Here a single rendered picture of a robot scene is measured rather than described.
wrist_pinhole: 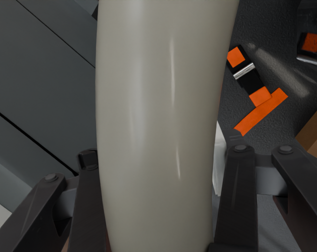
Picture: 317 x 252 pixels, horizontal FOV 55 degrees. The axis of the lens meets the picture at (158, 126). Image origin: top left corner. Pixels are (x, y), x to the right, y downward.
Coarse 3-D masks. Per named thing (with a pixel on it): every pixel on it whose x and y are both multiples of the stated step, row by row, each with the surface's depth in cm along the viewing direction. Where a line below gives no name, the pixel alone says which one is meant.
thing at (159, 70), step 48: (144, 0) 5; (192, 0) 5; (96, 48) 7; (144, 48) 6; (192, 48) 6; (96, 96) 7; (144, 96) 6; (192, 96) 6; (144, 144) 6; (192, 144) 7; (144, 192) 7; (192, 192) 7; (144, 240) 7; (192, 240) 7
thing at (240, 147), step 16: (240, 144) 14; (240, 160) 13; (224, 176) 12; (240, 176) 12; (224, 192) 11; (240, 192) 11; (224, 208) 10; (240, 208) 10; (256, 208) 11; (224, 224) 9; (240, 224) 9; (256, 224) 9; (224, 240) 9; (240, 240) 9; (256, 240) 8
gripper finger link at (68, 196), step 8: (72, 184) 14; (64, 192) 14; (72, 192) 14; (64, 200) 14; (72, 200) 14; (56, 208) 14; (64, 208) 14; (72, 208) 14; (56, 216) 14; (64, 216) 14
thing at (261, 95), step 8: (240, 48) 97; (232, 56) 97; (240, 56) 97; (232, 64) 98; (240, 64) 98; (248, 64) 96; (232, 72) 99; (240, 72) 97; (248, 72) 97; (256, 72) 99; (240, 80) 98; (248, 80) 97; (256, 80) 96; (248, 88) 97; (256, 88) 97; (264, 88) 96; (256, 96) 97; (264, 96) 96; (256, 104) 97
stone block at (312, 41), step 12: (312, 0) 62; (300, 12) 66; (312, 12) 60; (300, 24) 67; (312, 24) 60; (300, 36) 68; (312, 36) 61; (300, 48) 70; (312, 48) 62; (300, 60) 72; (312, 60) 64
